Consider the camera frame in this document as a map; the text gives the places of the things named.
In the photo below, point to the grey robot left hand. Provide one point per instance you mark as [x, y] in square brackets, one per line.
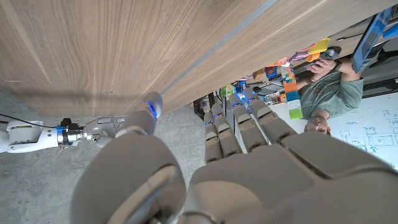
[264, 180]

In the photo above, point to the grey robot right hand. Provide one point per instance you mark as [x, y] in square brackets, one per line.
[104, 132]

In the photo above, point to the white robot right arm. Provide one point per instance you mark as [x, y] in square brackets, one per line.
[28, 137]

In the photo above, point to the colourful stacked block tower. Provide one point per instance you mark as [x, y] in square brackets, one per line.
[292, 93]

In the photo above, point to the seated person in green shirt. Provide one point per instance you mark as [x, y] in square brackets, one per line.
[329, 93]

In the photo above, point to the wall whiteboard with writing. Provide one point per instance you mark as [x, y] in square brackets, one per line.
[373, 130]

